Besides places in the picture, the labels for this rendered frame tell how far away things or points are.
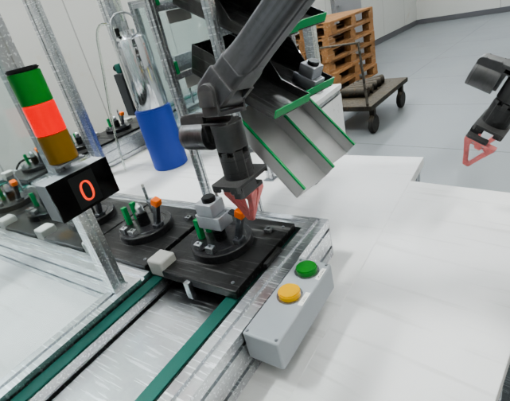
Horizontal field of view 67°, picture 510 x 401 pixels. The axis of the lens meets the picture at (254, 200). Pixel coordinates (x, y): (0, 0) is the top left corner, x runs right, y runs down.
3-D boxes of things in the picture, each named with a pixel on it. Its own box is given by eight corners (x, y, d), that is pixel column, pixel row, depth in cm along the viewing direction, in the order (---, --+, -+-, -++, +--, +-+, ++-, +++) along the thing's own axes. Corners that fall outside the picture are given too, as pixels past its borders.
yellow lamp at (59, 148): (84, 153, 67) (72, 126, 65) (59, 165, 64) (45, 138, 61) (68, 153, 70) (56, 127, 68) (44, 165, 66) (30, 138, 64)
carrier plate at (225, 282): (296, 230, 89) (294, 223, 88) (237, 300, 72) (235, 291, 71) (216, 218, 102) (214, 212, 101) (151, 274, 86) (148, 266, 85)
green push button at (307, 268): (321, 270, 74) (320, 262, 73) (312, 283, 71) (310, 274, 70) (302, 266, 76) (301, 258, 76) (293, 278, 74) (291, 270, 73)
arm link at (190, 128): (211, 82, 62) (242, 78, 68) (161, 89, 68) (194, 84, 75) (222, 155, 65) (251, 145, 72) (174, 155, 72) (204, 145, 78)
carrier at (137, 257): (212, 217, 103) (199, 176, 98) (147, 273, 86) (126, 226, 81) (152, 208, 117) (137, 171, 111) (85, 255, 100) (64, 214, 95)
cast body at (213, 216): (233, 220, 84) (225, 192, 80) (221, 231, 80) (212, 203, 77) (204, 216, 88) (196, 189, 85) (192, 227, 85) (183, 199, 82)
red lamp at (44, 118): (72, 126, 65) (60, 98, 63) (45, 138, 61) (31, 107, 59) (56, 126, 68) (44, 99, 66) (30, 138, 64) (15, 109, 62)
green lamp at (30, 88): (59, 97, 63) (45, 66, 60) (30, 107, 59) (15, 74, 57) (44, 99, 65) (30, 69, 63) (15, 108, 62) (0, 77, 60)
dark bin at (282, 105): (308, 102, 94) (315, 74, 89) (274, 120, 87) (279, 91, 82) (227, 60, 106) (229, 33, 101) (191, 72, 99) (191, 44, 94)
